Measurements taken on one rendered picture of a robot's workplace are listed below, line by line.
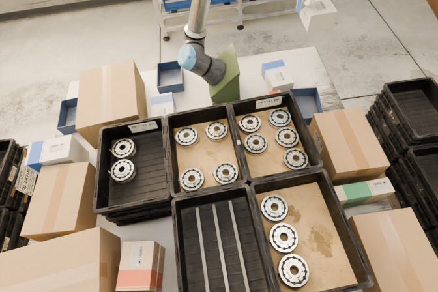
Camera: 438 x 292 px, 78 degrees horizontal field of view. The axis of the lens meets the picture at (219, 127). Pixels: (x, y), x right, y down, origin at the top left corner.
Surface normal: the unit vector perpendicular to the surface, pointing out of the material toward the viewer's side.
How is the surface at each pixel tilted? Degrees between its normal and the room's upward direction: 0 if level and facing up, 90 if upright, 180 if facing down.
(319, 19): 90
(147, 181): 0
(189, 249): 0
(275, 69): 0
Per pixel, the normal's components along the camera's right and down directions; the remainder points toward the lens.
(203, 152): -0.08, -0.54
